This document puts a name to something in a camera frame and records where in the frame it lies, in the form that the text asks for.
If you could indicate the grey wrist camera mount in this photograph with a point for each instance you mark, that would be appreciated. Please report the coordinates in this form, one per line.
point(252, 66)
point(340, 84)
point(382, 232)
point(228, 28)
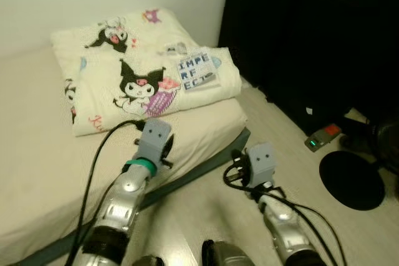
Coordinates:
point(153, 140)
point(262, 163)

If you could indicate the grey right robot leg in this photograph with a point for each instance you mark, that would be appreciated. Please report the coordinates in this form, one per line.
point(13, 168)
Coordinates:
point(227, 255)

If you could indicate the black round fan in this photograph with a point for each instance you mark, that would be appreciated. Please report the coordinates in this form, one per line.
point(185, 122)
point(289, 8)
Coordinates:
point(385, 144)

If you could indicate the black wardrobe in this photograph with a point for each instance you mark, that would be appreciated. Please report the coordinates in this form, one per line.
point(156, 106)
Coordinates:
point(312, 35)

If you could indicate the grey left robot leg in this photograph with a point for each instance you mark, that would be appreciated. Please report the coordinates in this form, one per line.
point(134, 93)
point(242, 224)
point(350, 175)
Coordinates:
point(148, 261)

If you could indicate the mattress with cream sheet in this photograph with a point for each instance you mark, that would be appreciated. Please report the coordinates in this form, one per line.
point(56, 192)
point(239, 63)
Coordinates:
point(37, 154)

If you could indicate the folded cream cartoon print blanket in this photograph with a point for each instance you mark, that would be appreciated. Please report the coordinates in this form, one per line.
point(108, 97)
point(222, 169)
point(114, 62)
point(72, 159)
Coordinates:
point(106, 73)

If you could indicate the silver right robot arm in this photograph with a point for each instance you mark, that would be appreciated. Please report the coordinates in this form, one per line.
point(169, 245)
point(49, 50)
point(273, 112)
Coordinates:
point(287, 222)

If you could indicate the white book with blue letters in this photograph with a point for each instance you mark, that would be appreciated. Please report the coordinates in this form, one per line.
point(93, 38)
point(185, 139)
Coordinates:
point(198, 71)

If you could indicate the black device with green light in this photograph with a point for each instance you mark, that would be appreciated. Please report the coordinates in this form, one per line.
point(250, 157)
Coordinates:
point(323, 138)

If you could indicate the grey robot leg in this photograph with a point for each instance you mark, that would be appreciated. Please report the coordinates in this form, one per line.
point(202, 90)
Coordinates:
point(148, 261)
point(227, 255)

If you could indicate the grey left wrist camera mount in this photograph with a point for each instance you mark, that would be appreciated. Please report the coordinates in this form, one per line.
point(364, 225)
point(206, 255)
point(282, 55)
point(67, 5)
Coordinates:
point(153, 140)

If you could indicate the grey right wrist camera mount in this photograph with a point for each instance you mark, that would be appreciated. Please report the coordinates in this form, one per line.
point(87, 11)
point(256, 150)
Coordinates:
point(262, 163)

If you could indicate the black round base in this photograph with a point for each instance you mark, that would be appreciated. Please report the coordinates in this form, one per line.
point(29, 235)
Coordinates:
point(352, 180)

